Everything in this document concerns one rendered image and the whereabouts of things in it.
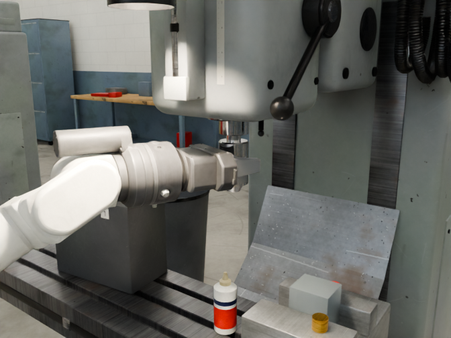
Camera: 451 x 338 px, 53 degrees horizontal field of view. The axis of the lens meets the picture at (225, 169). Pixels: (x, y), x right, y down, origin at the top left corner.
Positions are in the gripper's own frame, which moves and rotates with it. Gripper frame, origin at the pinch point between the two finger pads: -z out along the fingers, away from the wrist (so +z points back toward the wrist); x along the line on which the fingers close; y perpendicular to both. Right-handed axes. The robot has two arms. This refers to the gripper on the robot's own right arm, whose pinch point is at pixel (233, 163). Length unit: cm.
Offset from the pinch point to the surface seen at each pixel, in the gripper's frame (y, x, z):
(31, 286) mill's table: 31, 37, 27
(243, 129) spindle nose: -5.7, -2.4, -0.3
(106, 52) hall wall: -27, 672, -185
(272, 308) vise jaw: 19.5, -11.5, 0.1
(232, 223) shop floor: 122, 255, -162
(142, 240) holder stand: 20.1, 23.7, 6.5
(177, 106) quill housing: -9.2, 0.1, 9.5
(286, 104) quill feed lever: -10.7, -15.5, 2.5
